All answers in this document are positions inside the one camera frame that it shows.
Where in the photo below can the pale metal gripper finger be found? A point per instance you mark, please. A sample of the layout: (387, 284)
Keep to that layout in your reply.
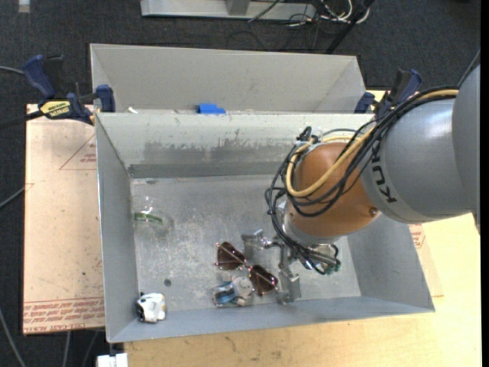
(292, 286)
(253, 244)

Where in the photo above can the brown sunglasses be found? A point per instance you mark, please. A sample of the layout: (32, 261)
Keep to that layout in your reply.
(263, 279)

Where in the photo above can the clear and blue plastic object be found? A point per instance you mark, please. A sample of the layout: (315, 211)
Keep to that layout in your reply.
(229, 294)

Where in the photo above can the grey metal bin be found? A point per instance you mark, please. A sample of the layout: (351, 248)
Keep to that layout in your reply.
(198, 220)

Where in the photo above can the clear glass cup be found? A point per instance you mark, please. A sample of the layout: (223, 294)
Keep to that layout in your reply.
(151, 216)

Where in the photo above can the white and black toy animal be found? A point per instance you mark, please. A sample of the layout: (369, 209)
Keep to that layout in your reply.
(152, 307)

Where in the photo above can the blue block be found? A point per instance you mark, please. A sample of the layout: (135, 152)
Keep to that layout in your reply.
(209, 109)

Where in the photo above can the small white object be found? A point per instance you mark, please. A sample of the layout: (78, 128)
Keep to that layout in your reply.
(133, 109)

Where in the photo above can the brown cardboard board red print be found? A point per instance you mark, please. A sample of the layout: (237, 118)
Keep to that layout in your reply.
(61, 220)

